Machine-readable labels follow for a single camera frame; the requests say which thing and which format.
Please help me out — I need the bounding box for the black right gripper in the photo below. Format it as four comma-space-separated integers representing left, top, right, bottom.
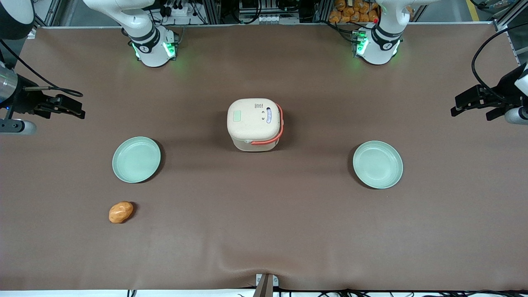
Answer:
7, 86, 86, 120

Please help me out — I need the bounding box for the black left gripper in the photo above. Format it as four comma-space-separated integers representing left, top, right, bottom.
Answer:
450, 72, 521, 121

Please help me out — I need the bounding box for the pale green round plate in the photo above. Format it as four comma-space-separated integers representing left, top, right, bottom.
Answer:
353, 141, 404, 189
112, 137, 161, 184

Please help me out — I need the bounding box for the orange brown potato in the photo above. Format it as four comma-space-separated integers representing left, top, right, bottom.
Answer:
109, 201, 134, 224

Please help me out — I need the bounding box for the white power strip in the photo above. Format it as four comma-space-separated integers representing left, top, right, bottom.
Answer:
163, 0, 195, 18

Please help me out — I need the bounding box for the pile of orange breads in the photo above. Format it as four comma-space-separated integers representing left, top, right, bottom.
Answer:
329, 0, 380, 24

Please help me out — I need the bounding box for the brown table mat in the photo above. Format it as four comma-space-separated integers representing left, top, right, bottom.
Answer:
0, 24, 528, 292

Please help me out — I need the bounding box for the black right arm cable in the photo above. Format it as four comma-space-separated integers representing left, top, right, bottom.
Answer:
0, 39, 84, 98

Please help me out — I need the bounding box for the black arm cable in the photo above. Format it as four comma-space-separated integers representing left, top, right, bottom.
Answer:
471, 23, 528, 104
0, 39, 84, 98

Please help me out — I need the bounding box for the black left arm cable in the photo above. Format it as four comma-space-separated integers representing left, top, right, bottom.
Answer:
471, 23, 528, 104

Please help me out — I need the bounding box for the cream rice cooker orange handle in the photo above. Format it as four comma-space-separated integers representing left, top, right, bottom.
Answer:
227, 98, 284, 152

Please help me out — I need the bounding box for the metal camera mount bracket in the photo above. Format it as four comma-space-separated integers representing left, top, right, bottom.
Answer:
253, 273, 279, 297

